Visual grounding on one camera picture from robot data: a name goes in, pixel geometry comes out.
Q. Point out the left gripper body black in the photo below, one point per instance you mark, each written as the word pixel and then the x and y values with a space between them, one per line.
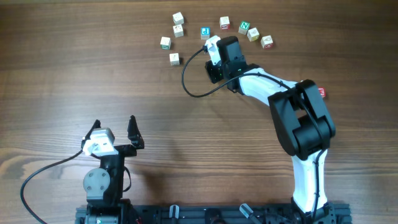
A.
pixel 123 149

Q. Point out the red letter M block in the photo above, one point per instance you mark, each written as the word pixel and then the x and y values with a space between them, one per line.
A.
pixel 322 92

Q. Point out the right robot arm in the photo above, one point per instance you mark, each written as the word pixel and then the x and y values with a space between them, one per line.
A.
pixel 301 119

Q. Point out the wooden block with tree picture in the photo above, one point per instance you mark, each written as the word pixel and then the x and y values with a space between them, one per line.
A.
pixel 178 30

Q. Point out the green letter N block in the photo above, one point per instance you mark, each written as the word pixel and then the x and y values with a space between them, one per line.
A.
pixel 244 27

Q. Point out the plain wooden block top left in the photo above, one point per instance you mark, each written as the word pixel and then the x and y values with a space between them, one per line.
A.
pixel 178 18

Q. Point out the wooden block yellow side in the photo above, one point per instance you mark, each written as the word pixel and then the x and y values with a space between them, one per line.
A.
pixel 253 34

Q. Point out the blue letter P block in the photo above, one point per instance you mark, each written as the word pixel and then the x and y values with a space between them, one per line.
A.
pixel 205 33

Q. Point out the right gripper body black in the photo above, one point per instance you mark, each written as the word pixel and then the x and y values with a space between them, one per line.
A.
pixel 217 73

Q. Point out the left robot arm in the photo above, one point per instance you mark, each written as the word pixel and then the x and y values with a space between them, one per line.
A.
pixel 104 185

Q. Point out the red letter A block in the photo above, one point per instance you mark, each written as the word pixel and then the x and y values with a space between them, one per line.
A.
pixel 174 59

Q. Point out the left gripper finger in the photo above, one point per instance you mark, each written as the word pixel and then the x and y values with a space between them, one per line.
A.
pixel 133 133
pixel 97 124

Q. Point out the wooden block red side top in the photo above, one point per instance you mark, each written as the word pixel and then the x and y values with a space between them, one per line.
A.
pixel 225 23

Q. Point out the wooden block red side right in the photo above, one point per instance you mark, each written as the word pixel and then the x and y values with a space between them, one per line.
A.
pixel 267 42

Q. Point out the wooden block green side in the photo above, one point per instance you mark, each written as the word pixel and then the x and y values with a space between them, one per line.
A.
pixel 165 43

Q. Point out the wooden block red side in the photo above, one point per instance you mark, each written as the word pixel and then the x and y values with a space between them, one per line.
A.
pixel 267 42
pixel 225 23

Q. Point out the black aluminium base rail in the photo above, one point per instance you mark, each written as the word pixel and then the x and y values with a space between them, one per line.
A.
pixel 271 213

